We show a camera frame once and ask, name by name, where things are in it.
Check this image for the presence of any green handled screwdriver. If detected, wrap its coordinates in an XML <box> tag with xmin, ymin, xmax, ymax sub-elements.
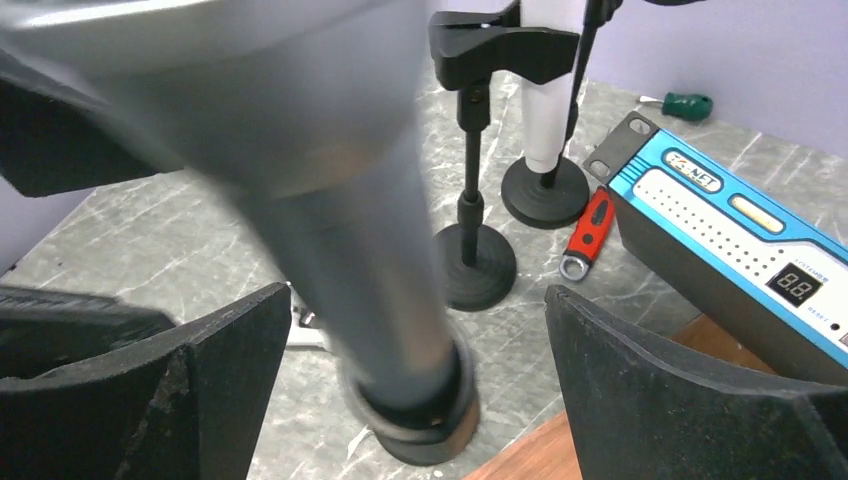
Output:
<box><xmin>637</xmin><ymin>92</ymin><xmax>714</xmax><ymax>122</ymax></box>

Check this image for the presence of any grey handheld microphone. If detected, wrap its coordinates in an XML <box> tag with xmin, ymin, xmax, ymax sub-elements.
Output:
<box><xmin>1</xmin><ymin>1</ymin><xmax>455</xmax><ymax>411</ymax></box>

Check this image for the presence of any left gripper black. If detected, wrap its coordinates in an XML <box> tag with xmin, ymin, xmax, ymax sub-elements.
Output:
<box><xmin>1</xmin><ymin>286</ymin><xmax>176</xmax><ymax>379</ymax></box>

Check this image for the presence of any white microphone with stand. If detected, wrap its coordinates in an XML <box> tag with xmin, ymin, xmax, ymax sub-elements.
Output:
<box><xmin>501</xmin><ymin>1</ymin><xmax>621</xmax><ymax>230</ymax></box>

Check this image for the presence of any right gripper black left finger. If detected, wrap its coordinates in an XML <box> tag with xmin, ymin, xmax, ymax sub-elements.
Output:
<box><xmin>1</xmin><ymin>283</ymin><xmax>291</xmax><ymax>479</ymax></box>

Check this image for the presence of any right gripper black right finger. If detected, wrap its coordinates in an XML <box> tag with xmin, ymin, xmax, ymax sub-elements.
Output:
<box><xmin>545</xmin><ymin>285</ymin><xmax>847</xmax><ymax>479</ymax></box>

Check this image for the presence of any blue network switch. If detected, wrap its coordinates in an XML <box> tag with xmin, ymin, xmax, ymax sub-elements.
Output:
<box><xmin>584</xmin><ymin>112</ymin><xmax>847</xmax><ymax>386</ymax></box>

